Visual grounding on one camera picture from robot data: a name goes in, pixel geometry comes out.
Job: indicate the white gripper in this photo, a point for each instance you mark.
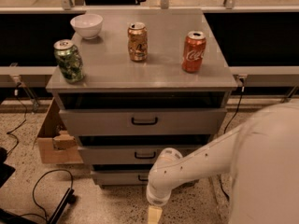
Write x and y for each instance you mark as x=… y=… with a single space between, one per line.
x=157 y=200

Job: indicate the grey bottom drawer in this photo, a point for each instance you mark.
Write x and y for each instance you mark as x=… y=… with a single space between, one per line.
x=120 y=177

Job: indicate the grey drawer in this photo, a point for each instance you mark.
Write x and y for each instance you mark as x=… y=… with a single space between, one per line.
x=107 y=122
x=120 y=177
x=112 y=155

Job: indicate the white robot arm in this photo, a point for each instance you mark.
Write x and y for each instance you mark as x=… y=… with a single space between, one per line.
x=261 y=156

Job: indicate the grey middle drawer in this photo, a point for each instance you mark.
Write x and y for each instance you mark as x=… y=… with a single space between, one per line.
x=112 y=155

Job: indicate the grey top drawer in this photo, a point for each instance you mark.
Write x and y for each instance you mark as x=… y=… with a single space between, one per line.
x=107 y=122

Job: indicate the grey drawer cabinet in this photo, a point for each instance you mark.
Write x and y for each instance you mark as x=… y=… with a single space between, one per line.
x=113 y=81

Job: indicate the black stand leg left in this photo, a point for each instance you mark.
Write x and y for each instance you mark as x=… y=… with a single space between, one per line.
x=69 y=198

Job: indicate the cardboard box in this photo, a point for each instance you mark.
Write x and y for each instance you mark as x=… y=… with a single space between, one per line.
x=55 y=144

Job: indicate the red Coca-Cola can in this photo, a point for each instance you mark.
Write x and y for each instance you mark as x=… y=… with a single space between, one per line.
x=194 y=49

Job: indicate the green soda can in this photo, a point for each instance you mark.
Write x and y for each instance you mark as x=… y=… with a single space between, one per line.
x=69 y=60

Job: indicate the gold soda can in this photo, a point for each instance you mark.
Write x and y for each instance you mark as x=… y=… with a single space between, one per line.
x=137 y=41

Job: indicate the white bowl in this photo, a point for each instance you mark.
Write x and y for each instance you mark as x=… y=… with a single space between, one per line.
x=88 y=25

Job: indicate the grey metal railing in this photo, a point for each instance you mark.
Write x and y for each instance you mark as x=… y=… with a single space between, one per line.
x=149 y=3

